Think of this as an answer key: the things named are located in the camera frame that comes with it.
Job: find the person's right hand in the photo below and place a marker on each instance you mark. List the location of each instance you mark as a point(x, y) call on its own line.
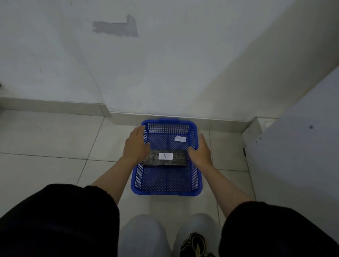
point(202, 159)

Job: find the person's left hand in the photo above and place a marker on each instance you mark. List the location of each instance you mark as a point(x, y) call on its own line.
point(135, 147)

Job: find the dark block labelled B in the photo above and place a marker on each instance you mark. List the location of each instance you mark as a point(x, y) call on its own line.
point(177, 160)

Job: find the blue plastic basket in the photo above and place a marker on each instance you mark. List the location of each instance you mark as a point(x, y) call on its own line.
point(166, 180)

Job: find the person's left forearm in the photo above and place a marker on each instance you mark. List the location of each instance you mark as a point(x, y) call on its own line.
point(114, 180)

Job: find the person's right forearm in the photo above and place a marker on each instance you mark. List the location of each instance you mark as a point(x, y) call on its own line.
point(227, 193)

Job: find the white paper label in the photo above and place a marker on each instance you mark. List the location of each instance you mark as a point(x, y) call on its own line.
point(180, 138)

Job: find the grey trousers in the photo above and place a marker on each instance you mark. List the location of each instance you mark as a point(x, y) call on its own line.
point(143, 238)

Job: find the black right sleeve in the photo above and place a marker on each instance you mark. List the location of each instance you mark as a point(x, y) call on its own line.
point(272, 233)

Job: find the black sleeve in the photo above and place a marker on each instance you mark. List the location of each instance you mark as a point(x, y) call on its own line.
point(272, 233)
point(58, 222)

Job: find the black left sleeve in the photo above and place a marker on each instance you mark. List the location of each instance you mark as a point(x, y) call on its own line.
point(58, 222)

